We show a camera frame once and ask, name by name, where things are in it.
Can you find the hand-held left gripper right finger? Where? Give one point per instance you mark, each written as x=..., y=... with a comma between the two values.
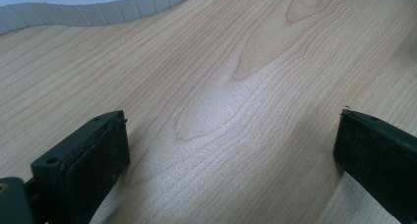
x=380, y=158

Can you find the white round container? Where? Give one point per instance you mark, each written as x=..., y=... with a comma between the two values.
x=98, y=11

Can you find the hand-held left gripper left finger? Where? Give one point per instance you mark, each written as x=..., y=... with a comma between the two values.
x=85, y=165

